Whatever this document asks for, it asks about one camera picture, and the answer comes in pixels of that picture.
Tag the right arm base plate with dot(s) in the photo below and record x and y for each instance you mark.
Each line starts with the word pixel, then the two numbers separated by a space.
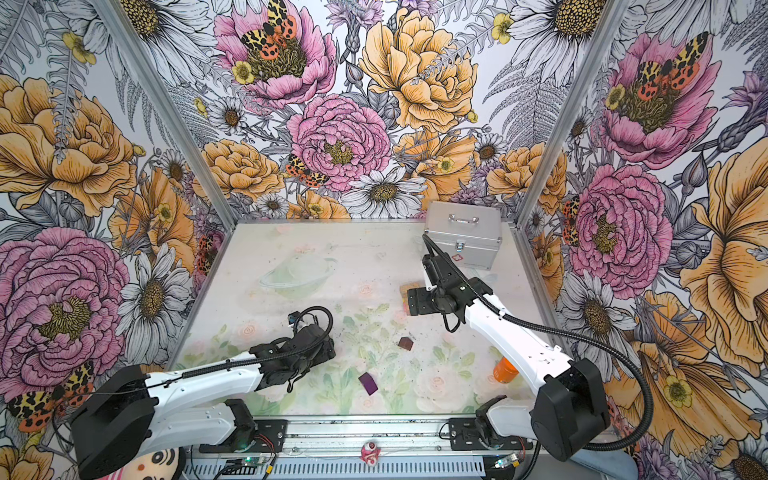
pixel 474 434

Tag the orange plastic bottle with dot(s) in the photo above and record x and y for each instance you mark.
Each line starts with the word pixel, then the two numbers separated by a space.
pixel 504 371

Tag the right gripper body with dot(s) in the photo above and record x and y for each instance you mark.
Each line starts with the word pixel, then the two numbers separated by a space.
pixel 428 302

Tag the silver metal first-aid case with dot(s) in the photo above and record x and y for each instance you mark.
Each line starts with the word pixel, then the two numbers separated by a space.
pixel 471 235

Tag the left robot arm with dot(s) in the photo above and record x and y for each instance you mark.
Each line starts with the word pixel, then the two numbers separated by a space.
pixel 135 413

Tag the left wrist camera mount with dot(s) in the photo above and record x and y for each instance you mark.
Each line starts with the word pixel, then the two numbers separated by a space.
pixel 297 320

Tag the dark brown wood block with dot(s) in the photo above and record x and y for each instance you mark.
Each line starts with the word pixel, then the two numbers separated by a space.
pixel 406 343

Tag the grey blue cushion pad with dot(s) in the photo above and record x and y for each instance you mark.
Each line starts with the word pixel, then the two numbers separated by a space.
pixel 613 464

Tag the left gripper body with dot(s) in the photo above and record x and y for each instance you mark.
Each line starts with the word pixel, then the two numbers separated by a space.
pixel 324 354

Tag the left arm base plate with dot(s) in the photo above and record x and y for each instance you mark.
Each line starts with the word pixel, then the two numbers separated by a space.
pixel 262 436

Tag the small pink red toy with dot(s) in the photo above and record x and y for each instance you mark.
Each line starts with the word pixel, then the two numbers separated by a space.
pixel 370 453

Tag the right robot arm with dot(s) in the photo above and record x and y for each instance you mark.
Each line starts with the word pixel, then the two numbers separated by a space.
pixel 569 409

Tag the aluminium front rail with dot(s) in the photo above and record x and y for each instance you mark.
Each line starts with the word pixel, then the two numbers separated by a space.
pixel 328 447

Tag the plush doll toy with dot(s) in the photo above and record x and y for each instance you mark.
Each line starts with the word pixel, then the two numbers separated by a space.
pixel 165 464

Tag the purple wood block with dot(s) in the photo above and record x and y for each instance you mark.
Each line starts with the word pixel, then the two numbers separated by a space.
pixel 368 383

